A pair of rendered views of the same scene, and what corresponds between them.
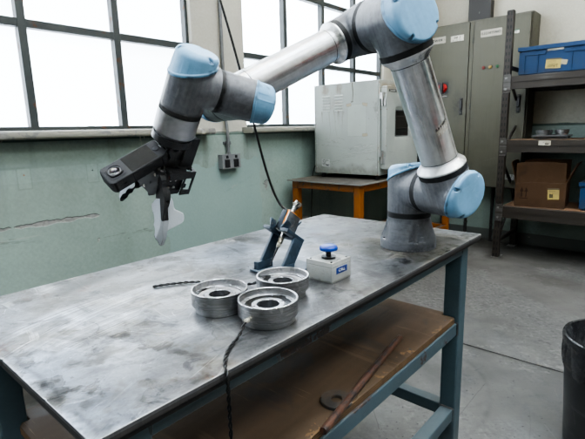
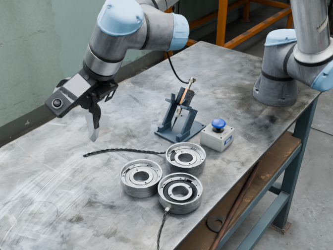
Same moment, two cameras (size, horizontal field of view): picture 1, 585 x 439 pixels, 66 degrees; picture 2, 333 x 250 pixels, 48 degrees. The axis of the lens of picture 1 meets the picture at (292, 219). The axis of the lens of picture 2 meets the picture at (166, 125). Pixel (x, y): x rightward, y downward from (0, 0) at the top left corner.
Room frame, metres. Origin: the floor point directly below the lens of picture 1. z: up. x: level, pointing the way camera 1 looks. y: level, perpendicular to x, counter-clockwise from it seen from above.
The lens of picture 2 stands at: (0.10, 0.10, 1.46)
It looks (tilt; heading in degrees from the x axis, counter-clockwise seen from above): 35 degrees down; 358
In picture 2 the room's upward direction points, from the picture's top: 1 degrees counter-clockwise
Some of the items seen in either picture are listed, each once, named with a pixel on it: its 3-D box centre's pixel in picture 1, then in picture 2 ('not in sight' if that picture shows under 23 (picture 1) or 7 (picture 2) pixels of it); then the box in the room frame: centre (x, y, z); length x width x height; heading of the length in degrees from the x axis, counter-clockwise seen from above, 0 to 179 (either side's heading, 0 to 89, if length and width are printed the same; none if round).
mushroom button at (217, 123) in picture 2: (328, 255); (218, 128); (0.96, -0.08, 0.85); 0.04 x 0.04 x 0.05
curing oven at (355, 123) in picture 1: (373, 131); not in sight; (3.36, -0.61, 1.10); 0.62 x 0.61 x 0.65; 139
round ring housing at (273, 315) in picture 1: (268, 308); (180, 193); (0.74, 0.05, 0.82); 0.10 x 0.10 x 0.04
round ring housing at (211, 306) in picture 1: (219, 297); (141, 178); (0.79, 0.14, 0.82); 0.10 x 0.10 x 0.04
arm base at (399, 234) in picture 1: (408, 227); (277, 82); (1.21, -0.32, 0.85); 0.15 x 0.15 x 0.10
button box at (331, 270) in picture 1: (330, 266); (218, 134); (0.96, -0.08, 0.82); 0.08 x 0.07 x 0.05; 139
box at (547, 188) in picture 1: (544, 182); not in sight; (3.75, -2.12, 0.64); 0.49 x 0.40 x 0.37; 54
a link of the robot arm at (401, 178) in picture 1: (411, 185); (284, 51); (1.21, -0.32, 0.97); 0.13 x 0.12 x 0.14; 29
